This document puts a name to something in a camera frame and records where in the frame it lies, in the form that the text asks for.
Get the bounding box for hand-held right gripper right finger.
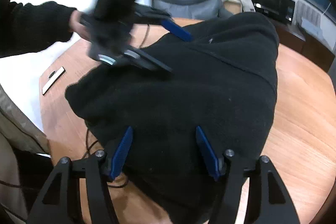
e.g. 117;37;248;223
196;126;301;224

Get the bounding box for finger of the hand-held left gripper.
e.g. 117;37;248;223
123;48;173;73
161;18;194;42

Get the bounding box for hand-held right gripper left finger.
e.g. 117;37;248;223
27;126;134;224

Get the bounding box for black fleece jacket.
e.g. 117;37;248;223
64;11;279;224

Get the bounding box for person's left forearm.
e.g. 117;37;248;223
0;0;78;59

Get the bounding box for person's left hand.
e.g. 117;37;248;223
69;10;92;41

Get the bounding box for light wooden cabinet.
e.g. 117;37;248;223
223;1;245;15

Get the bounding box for white flat card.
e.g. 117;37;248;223
42;67;66;96

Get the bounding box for black microwave oven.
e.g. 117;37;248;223
247;0;298;25

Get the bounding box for person's beige trousers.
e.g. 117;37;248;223
0;84;51;224

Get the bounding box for dark wooden cabinet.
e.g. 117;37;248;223
272;18;336;73

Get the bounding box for white cardboard box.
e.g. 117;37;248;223
301;17;330;39

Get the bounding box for black cable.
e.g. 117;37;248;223
83;128;130;188

